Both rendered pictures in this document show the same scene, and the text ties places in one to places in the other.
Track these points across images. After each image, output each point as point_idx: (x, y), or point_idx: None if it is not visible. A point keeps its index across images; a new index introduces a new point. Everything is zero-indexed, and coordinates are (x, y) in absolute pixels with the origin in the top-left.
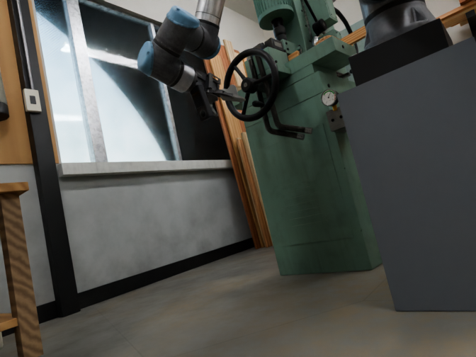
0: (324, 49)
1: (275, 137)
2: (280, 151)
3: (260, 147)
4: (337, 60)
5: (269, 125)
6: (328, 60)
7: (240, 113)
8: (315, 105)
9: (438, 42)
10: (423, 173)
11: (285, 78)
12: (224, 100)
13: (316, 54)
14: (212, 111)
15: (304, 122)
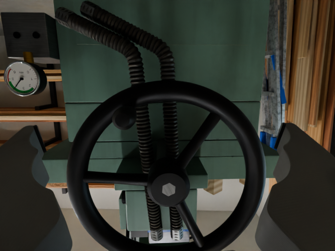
0: (50, 169)
1: (193, 56)
2: (189, 20)
3: (237, 48)
4: (70, 146)
5: (159, 64)
6: (69, 151)
7: (223, 120)
8: (86, 84)
9: None
10: None
11: (136, 157)
12: (47, 205)
13: (66, 167)
14: (289, 159)
15: (115, 61)
